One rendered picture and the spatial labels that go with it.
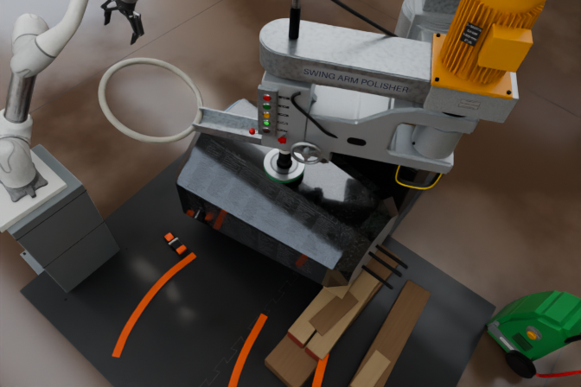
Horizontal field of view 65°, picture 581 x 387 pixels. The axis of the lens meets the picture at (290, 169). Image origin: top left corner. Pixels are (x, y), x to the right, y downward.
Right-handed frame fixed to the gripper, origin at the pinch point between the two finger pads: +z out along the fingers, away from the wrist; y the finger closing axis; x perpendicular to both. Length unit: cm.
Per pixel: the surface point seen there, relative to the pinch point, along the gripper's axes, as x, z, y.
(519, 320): 24, 24, 249
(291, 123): 5, -13, 83
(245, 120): 17, 17, 64
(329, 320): -16, 74, 168
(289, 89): 2, -31, 73
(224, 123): 12, 23, 57
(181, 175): 4, 75, 52
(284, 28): 14, -44, 58
